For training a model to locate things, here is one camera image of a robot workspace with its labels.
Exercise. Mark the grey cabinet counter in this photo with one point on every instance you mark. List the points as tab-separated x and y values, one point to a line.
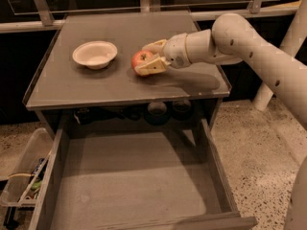
60	83

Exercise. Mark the clear plastic bin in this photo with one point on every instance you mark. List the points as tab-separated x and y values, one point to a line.
23	186

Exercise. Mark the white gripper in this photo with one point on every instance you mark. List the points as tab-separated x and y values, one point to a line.
175	52

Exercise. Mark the dark round can left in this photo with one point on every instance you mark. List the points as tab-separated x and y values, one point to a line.
156	113

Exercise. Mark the red apple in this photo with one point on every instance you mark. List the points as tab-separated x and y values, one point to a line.
138	62

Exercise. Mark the white paper bowl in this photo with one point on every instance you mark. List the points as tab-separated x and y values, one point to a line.
95	55

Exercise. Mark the black item in shelf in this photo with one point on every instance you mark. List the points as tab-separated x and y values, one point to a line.
83	116

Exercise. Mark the dark round can right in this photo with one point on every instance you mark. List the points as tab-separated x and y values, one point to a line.
181	109

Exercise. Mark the metal railing frame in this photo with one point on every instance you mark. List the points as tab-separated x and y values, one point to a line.
19	16

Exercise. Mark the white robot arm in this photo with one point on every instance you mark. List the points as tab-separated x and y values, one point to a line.
232	37

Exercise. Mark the dark round can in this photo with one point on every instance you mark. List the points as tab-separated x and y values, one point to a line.
181	109
156	113

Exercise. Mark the open grey top drawer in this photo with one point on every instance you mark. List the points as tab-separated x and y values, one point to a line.
111	176

